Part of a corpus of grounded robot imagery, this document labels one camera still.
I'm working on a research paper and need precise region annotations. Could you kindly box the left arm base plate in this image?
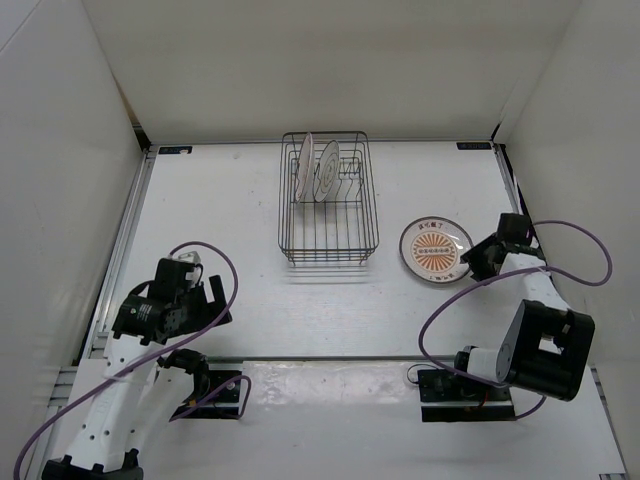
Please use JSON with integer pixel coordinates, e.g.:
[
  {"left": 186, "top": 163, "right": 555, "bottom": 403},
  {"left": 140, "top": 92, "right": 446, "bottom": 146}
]
[{"left": 170, "top": 369, "right": 253, "bottom": 422}]

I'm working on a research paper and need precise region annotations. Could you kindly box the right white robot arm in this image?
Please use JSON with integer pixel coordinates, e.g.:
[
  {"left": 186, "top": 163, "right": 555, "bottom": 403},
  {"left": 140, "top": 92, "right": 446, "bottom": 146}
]
[{"left": 449, "top": 213, "right": 595, "bottom": 401}]

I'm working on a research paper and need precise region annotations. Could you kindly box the white plate grey swirl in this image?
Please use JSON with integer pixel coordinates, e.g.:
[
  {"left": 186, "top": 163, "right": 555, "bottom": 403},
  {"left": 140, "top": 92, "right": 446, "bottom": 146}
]
[{"left": 313, "top": 140, "right": 340, "bottom": 202}]

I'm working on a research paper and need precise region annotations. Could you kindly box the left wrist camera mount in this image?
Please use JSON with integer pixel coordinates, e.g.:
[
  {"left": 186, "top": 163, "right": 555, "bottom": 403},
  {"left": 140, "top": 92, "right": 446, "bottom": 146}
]
[{"left": 170, "top": 251, "right": 201, "bottom": 265}]

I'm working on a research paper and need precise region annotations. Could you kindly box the orange sunburst plate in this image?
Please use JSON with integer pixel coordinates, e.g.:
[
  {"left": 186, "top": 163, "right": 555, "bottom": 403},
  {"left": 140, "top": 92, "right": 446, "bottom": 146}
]
[
  {"left": 399, "top": 216, "right": 474, "bottom": 285},
  {"left": 294, "top": 132, "right": 314, "bottom": 203}
]

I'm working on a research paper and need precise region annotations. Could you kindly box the grey wire dish rack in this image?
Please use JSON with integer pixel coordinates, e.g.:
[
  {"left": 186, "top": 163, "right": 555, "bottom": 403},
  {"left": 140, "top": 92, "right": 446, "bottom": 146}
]
[{"left": 278, "top": 130, "right": 380, "bottom": 265}]

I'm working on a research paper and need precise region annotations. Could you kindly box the left blue corner label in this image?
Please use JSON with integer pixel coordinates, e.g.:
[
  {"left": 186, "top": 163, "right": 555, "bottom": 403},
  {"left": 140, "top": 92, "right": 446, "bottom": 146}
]
[{"left": 158, "top": 146, "right": 193, "bottom": 155}]

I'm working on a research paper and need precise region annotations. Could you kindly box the blue corner label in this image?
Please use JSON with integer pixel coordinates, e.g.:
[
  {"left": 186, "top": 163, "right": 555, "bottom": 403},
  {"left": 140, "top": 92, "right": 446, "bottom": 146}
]
[
  {"left": 456, "top": 141, "right": 492, "bottom": 151},
  {"left": 158, "top": 146, "right": 193, "bottom": 155}
]

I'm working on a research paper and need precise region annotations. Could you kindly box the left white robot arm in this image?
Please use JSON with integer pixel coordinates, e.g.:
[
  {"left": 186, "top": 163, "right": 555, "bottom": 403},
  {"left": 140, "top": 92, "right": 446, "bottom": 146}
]
[{"left": 42, "top": 251, "right": 232, "bottom": 479}]

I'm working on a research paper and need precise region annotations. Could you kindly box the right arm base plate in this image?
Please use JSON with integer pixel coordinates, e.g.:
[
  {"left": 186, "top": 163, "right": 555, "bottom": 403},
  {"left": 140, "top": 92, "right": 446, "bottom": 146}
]
[{"left": 416, "top": 368, "right": 515, "bottom": 423}]

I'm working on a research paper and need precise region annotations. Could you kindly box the right blue corner label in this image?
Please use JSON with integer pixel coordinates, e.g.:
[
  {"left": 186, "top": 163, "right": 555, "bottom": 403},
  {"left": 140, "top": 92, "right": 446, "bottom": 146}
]
[{"left": 456, "top": 141, "right": 492, "bottom": 151}]

